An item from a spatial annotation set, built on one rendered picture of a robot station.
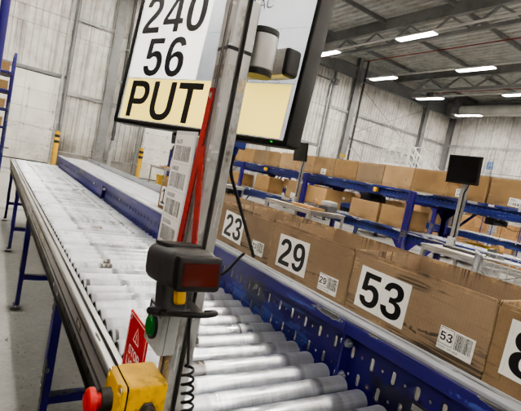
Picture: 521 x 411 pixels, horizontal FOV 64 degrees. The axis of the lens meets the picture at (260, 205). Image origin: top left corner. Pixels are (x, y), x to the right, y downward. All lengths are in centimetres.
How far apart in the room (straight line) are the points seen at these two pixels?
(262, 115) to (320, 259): 65
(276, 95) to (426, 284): 57
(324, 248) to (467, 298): 45
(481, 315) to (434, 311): 10
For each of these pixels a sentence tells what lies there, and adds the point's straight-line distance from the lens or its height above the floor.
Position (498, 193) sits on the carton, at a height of 153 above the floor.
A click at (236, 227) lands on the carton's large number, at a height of 97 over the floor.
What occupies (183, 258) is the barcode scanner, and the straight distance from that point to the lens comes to 51.
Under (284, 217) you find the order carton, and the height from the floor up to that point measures 103.
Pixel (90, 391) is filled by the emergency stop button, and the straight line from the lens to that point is 68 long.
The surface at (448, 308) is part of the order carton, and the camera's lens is 102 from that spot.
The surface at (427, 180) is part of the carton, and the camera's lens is 666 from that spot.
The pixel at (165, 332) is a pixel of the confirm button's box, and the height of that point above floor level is 95.
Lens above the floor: 120
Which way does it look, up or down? 4 degrees down
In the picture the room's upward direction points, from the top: 11 degrees clockwise
